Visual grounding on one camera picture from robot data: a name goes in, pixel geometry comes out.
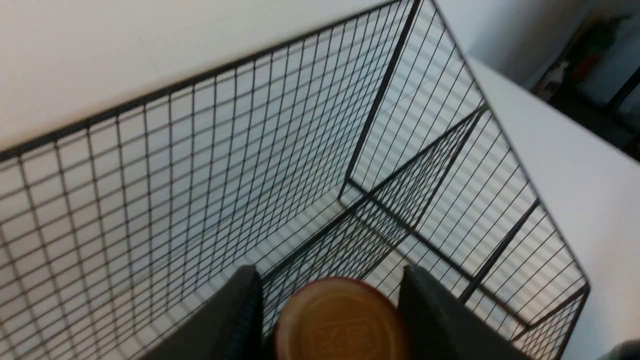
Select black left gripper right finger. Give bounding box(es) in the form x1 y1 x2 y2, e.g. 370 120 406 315
398 265 528 360

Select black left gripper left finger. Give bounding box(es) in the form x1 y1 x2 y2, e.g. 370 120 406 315
142 265 263 360

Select tall soy sauce bottle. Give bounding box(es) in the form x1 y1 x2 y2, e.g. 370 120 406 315
272 276 412 360

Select black wire mesh shelf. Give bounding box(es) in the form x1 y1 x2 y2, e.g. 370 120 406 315
1 0 591 360

